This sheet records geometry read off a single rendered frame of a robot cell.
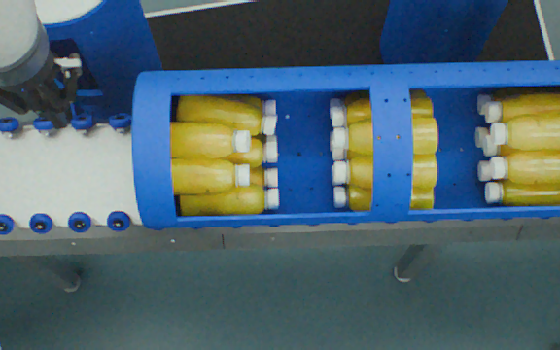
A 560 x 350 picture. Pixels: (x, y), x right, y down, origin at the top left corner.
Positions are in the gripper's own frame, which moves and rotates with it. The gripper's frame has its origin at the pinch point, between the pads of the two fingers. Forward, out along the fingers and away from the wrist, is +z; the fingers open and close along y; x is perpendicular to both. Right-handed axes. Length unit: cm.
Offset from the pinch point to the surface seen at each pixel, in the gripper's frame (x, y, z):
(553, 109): 3, -80, 42
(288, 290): 10, -31, 155
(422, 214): 17, -52, 43
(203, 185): 2.9, -16.0, 43.1
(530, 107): 2, -76, 42
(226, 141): -2.9, -21.5, 39.1
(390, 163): 9, -47, 34
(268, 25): -67, -43, 140
